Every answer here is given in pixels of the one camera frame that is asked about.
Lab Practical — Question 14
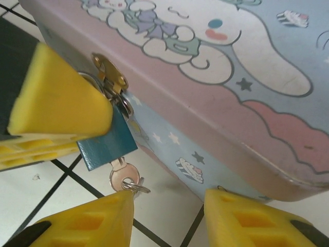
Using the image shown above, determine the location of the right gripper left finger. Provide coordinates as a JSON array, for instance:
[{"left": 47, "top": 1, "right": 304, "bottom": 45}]
[{"left": 5, "top": 191, "right": 136, "bottom": 247}]

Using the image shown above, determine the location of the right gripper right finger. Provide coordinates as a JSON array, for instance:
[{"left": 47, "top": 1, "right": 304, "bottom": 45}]
[{"left": 202, "top": 188, "right": 329, "bottom": 247}]

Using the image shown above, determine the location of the silver split key ring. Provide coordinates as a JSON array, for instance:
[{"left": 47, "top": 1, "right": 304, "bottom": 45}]
[{"left": 121, "top": 178, "right": 151, "bottom": 194}]

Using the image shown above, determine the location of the small teal padlock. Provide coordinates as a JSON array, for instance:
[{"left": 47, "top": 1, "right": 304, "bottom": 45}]
[{"left": 76, "top": 72, "right": 138, "bottom": 172}]

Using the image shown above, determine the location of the pastel cartoon tin box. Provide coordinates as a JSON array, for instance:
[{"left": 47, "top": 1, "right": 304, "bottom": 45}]
[{"left": 18, "top": 0, "right": 329, "bottom": 204}]

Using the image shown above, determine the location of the gold metal box hasp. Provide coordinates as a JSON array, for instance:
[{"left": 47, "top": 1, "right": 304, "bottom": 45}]
[{"left": 92, "top": 52, "right": 129, "bottom": 94}]

